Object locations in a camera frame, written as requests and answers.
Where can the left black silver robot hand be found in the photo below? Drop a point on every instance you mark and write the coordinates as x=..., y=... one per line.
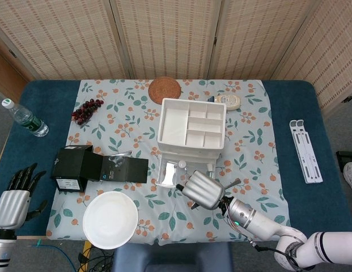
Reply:
x=11, y=209

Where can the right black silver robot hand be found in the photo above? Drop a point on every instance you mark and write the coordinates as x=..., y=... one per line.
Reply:
x=204, y=190

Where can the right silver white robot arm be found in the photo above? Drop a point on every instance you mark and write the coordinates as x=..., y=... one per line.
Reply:
x=263, y=224

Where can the blue padded robot base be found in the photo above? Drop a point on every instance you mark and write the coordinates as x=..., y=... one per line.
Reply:
x=170, y=258

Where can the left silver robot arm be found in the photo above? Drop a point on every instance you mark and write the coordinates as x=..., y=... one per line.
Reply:
x=3, y=249

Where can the white drawer organizer box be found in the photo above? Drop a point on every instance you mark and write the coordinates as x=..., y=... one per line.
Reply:
x=173, y=124

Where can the open black cardboard box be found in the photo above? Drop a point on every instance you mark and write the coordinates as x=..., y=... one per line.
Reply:
x=73, y=167

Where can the black plastic tray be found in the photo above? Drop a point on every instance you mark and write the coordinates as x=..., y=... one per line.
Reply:
x=347, y=157

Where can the small white round cap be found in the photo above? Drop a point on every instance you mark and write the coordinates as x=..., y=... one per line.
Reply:
x=181, y=163

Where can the beige round tape measure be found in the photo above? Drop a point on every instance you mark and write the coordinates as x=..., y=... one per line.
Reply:
x=229, y=102

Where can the clear water bottle green label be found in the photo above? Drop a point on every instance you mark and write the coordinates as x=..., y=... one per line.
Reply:
x=25, y=119

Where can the white round plate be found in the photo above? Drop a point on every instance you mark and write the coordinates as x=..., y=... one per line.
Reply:
x=110, y=219

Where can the floral patterned tablecloth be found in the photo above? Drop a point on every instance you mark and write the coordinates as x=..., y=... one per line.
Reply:
x=122, y=127

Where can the white folding laptop stand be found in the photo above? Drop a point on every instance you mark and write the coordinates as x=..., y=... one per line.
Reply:
x=306, y=150

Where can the dark red grape bunch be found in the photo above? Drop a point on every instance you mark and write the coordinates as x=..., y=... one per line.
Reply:
x=85, y=112

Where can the white sneaker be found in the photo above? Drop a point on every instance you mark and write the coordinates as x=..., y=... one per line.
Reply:
x=351, y=178

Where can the woven bamboo folding screen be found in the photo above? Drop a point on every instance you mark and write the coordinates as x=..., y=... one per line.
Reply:
x=170, y=37

